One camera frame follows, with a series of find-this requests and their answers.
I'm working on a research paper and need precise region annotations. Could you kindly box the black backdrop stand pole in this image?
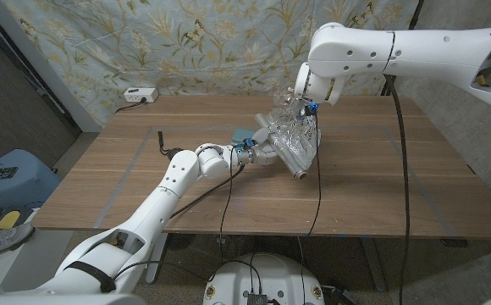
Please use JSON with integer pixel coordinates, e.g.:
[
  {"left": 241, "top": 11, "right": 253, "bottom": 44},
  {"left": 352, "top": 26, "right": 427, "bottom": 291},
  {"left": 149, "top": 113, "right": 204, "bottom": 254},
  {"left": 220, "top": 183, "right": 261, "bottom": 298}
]
[{"left": 380, "top": 0, "right": 425, "bottom": 97}]

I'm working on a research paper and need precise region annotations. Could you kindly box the black power strip cord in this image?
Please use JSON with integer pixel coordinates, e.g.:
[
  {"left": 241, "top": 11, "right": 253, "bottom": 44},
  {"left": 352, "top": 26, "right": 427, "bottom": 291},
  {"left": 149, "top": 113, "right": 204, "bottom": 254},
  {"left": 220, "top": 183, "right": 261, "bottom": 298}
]
[{"left": 115, "top": 97, "right": 147, "bottom": 114}]

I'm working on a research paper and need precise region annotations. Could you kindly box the aluminum foil roll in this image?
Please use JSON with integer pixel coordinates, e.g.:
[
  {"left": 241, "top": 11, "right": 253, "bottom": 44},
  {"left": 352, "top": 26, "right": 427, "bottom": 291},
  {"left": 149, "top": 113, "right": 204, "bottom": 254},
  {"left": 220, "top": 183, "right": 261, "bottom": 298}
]
[{"left": 253, "top": 91, "right": 323, "bottom": 182}]

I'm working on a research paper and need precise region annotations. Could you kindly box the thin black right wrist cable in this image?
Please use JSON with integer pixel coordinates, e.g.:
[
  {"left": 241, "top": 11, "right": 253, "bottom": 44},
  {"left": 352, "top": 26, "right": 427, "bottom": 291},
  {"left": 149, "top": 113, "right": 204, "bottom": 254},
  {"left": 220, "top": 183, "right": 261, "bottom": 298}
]
[{"left": 298, "top": 113, "right": 323, "bottom": 305}]

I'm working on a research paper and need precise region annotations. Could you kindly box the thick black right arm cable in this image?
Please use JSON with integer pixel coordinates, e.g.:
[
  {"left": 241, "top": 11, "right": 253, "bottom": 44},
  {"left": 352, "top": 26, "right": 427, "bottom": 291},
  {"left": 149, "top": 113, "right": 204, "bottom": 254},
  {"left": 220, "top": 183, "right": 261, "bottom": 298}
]
[{"left": 382, "top": 74, "right": 412, "bottom": 305}]

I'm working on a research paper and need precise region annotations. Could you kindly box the thin black left wrist cable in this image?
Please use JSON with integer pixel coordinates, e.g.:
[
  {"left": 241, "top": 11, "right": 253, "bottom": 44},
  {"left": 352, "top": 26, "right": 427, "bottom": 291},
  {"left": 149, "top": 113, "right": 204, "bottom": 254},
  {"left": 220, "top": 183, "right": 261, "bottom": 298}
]
[{"left": 113, "top": 146, "right": 237, "bottom": 284}]

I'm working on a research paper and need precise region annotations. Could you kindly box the floral printed backdrop cloth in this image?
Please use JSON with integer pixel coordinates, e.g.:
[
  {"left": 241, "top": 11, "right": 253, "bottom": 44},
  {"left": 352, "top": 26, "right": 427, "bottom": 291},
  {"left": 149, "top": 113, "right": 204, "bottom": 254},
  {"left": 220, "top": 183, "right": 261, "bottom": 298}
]
[{"left": 0, "top": 0, "right": 421, "bottom": 128}]

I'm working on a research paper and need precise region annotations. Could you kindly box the blue plastic bin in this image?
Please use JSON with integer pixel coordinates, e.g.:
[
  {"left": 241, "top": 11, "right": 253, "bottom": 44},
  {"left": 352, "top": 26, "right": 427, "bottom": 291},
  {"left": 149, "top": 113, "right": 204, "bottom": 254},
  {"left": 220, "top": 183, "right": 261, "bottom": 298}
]
[{"left": 0, "top": 147, "right": 63, "bottom": 211}]

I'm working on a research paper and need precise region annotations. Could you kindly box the black puck with cord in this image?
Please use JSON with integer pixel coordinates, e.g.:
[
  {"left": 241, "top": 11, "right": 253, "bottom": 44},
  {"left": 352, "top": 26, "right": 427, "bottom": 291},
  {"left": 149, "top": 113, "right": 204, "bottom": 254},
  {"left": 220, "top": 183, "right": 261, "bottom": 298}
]
[{"left": 157, "top": 130, "right": 184, "bottom": 162}]

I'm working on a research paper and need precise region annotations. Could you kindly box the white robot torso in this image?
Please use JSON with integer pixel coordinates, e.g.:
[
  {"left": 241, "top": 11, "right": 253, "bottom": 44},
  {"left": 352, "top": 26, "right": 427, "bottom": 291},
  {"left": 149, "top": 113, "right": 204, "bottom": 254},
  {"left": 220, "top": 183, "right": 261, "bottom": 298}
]
[{"left": 201, "top": 252, "right": 326, "bottom": 305}]

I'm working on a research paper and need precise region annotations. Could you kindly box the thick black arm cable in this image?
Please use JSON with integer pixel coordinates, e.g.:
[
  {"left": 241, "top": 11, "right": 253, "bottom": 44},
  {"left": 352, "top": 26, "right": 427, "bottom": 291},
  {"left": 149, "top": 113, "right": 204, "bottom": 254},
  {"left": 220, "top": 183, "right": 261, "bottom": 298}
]
[
  {"left": 168, "top": 164, "right": 246, "bottom": 219},
  {"left": 382, "top": 74, "right": 412, "bottom": 305}
]

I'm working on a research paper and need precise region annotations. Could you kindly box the teal soap box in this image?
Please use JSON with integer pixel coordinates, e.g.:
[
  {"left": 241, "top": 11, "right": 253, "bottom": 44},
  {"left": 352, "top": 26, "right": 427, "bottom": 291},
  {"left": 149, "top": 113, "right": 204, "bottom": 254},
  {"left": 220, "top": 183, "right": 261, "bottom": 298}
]
[{"left": 230, "top": 128, "right": 257, "bottom": 146}]

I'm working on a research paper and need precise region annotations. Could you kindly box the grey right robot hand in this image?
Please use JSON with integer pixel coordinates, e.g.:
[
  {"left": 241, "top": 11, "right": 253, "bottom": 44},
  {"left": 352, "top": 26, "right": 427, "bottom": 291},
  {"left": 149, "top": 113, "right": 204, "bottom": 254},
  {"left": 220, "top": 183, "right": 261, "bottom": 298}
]
[{"left": 285, "top": 86, "right": 319, "bottom": 120}]

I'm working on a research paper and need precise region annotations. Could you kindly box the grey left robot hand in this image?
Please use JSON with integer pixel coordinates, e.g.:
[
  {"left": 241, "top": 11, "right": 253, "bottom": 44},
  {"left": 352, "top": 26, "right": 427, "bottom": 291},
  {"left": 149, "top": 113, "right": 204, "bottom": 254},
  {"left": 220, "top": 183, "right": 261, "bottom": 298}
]
[{"left": 236, "top": 125, "right": 281, "bottom": 167}]

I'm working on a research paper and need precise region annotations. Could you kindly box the white power strip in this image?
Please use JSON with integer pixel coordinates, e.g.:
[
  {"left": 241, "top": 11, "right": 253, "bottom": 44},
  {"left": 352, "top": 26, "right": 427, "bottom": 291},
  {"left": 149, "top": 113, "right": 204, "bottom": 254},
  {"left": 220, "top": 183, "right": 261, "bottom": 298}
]
[{"left": 123, "top": 86, "right": 159, "bottom": 104}]

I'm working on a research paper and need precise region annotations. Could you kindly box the grey metal table leg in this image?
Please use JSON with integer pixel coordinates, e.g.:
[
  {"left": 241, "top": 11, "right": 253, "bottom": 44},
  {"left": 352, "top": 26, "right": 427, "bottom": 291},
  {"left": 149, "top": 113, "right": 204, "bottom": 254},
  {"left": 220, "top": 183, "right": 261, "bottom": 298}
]
[
  {"left": 359, "top": 236, "right": 389, "bottom": 292},
  {"left": 145, "top": 232, "right": 170, "bottom": 284}
]

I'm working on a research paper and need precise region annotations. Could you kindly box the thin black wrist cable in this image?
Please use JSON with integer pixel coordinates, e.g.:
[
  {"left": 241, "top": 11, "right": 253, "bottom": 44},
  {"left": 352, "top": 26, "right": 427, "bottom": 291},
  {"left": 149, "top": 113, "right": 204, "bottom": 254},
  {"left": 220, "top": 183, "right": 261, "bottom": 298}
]
[
  {"left": 298, "top": 113, "right": 323, "bottom": 305},
  {"left": 113, "top": 146, "right": 237, "bottom": 284}
]

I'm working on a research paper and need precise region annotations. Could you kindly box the grey sneaker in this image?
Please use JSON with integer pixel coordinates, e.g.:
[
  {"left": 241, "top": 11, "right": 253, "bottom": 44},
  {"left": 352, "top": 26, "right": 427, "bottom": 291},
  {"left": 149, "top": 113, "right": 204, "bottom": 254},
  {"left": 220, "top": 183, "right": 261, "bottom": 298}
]
[{"left": 0, "top": 223, "right": 37, "bottom": 262}]

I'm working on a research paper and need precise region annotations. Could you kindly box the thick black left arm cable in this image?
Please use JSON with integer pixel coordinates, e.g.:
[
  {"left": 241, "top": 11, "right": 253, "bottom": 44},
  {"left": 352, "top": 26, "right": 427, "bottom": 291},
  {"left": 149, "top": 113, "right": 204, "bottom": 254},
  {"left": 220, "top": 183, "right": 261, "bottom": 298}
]
[{"left": 168, "top": 164, "right": 246, "bottom": 219}]

